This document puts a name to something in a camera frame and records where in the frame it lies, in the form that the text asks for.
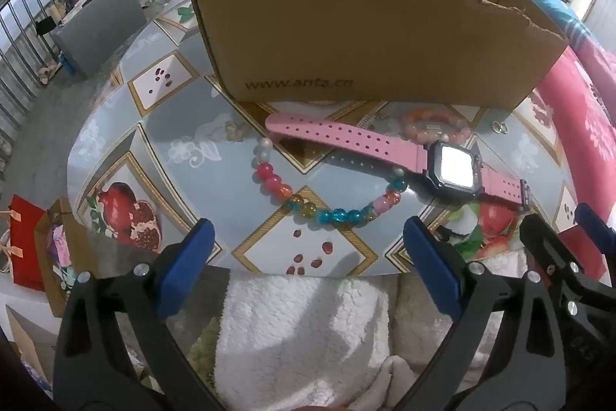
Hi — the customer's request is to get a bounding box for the red paper bag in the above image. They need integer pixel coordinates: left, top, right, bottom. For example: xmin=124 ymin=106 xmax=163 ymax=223
xmin=7 ymin=194 xmax=49 ymax=291

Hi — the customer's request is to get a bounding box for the brown paper bag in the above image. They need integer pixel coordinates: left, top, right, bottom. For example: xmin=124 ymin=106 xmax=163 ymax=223
xmin=36 ymin=196 xmax=99 ymax=318

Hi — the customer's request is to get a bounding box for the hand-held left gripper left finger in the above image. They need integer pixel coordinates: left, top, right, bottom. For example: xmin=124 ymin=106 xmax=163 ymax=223
xmin=53 ymin=218 xmax=227 ymax=411

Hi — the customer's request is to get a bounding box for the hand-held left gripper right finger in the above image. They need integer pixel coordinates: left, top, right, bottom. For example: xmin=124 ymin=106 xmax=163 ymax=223
xmin=403 ymin=215 xmax=573 ymax=411

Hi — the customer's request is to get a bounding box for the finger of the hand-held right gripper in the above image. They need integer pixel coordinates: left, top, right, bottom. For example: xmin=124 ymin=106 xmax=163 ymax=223
xmin=520 ymin=213 xmax=616 ymax=397
xmin=575 ymin=203 xmax=616 ymax=248

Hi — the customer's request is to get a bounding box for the white fleece garment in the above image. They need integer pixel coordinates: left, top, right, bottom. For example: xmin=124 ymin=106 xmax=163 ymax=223
xmin=192 ymin=271 xmax=506 ymax=411

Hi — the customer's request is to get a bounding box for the pink bead bracelet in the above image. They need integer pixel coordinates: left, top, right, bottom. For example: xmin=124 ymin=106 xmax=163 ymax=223
xmin=398 ymin=107 xmax=475 ymax=146

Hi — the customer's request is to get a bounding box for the grey storage box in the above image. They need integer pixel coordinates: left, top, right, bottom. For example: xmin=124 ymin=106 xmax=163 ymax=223
xmin=50 ymin=0 xmax=147 ymax=79

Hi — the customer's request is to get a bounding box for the multicoloured glass bead bracelet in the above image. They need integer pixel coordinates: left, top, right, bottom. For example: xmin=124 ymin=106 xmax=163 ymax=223
xmin=250 ymin=138 xmax=410 ymax=228

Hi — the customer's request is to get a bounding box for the brown cardboard box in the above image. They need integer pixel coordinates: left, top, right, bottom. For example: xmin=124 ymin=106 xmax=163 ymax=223
xmin=184 ymin=0 xmax=569 ymax=109

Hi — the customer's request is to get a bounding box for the metal railing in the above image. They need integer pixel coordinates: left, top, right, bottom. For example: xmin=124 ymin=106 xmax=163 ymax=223
xmin=0 ymin=0 xmax=97 ymax=142

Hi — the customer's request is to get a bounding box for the pink strap digital watch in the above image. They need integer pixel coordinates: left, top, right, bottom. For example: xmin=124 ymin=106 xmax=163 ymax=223
xmin=266 ymin=111 xmax=532 ymax=213

